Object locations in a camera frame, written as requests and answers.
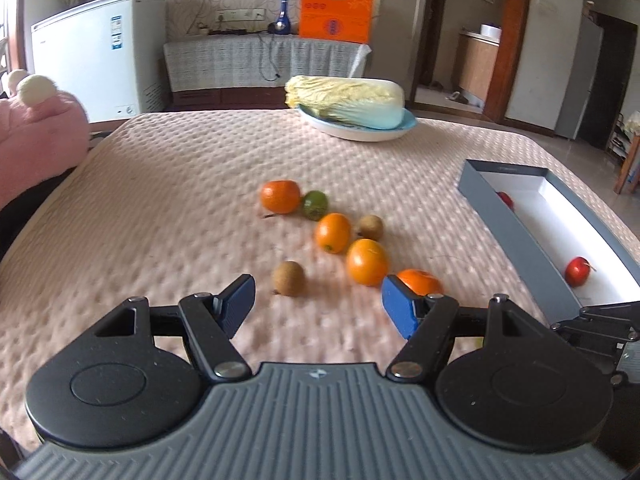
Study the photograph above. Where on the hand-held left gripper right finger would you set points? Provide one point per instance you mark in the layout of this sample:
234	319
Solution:
400	307

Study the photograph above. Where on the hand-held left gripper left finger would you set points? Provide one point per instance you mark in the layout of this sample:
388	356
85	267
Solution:
236	305

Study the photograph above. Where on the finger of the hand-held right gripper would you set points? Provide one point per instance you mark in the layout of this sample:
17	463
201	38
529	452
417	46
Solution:
600	327

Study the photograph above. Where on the orange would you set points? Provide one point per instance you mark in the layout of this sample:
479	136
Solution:
280	196
367	261
421	281
332	232

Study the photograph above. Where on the kiwi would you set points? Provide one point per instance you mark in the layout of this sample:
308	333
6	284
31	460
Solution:
370	226
289	278

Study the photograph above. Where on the grey cardboard box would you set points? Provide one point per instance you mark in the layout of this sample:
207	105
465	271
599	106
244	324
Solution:
510	240

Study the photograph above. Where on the green round fruit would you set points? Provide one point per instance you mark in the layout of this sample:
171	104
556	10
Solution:
316	205

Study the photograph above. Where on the small red fruit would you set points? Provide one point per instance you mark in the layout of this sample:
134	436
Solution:
506	200
577	271

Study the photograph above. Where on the beige quilted bedspread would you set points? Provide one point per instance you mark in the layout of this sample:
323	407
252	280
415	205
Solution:
175	200

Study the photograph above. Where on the wooden stool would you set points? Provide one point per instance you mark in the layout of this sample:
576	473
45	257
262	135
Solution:
631	170

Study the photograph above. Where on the light blue plate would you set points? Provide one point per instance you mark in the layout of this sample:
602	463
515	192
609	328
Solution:
360	135

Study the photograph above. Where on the shoe rack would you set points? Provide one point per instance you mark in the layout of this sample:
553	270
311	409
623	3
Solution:
625	132

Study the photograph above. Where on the dark wooden cabinet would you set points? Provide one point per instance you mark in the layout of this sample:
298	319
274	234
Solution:
225	97

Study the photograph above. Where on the napa cabbage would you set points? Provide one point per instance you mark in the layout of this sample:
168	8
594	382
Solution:
345	97

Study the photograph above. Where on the pair of slippers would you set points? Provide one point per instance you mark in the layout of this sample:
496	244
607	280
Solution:
455	95

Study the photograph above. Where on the dark cloth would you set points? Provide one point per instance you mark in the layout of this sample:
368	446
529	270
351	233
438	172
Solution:
25	220

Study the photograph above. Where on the wooden kitchen cabinet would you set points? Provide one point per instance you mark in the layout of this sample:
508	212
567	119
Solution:
477	70

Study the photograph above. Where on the grey refrigerator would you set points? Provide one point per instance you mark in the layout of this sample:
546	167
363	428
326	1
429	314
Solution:
582	75

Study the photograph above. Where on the pink plush toy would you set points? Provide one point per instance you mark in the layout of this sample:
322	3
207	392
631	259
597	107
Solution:
35	145

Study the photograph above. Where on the black power strip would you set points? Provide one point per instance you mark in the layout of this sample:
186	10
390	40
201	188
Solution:
225	31

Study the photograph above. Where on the blue glass bottle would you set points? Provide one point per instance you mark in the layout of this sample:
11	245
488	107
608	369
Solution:
283	22

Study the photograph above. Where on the white pot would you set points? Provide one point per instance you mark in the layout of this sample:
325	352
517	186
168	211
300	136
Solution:
491	31

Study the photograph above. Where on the white chest freezer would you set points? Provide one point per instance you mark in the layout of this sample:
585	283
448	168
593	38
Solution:
85	55

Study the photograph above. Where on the orange cardboard box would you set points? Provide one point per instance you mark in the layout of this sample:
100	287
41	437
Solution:
337	10

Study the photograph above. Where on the brown wooden door frame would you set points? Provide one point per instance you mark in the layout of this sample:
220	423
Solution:
510	40

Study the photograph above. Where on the white wall sockets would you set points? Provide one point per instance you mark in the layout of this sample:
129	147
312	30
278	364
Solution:
240	14

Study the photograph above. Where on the wooden window frame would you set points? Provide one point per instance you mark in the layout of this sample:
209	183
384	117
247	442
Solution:
25	20

